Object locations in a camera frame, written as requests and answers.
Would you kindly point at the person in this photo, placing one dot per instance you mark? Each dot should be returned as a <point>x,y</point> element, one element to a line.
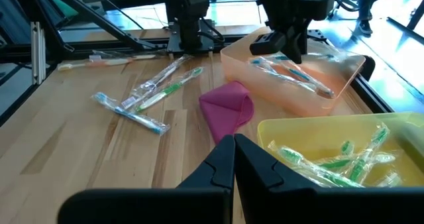
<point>369,5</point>

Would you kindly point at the white frame bracket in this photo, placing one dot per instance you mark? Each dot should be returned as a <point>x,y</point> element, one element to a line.
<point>38,51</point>

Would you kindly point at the yellow plastic bin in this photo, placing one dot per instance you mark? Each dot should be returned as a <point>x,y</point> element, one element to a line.
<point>298,128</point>

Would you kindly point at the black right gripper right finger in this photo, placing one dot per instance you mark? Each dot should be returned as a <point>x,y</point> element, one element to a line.
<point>281,204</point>

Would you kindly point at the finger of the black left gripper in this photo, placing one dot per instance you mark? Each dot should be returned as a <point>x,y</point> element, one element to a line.
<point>268,43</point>
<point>301,41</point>

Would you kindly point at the orange toothbrush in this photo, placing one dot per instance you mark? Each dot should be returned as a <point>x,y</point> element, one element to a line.
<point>99,63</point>

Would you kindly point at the orange plastic bin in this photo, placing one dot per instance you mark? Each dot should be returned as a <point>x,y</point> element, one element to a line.
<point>251,85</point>

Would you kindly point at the magenta folded cloth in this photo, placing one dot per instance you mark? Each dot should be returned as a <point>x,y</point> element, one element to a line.
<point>227,108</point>

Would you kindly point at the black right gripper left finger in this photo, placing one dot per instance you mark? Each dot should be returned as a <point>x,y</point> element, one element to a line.
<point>198,204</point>

